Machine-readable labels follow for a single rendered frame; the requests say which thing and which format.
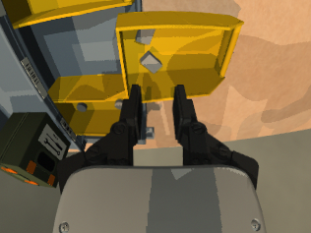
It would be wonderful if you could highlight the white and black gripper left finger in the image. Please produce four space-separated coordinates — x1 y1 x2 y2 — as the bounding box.
57 85 143 195

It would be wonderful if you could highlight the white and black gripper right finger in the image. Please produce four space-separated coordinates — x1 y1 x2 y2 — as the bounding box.
172 85 259 190

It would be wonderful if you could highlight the grey shelf rack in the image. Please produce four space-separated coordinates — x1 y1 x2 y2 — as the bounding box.
0 0 142 151

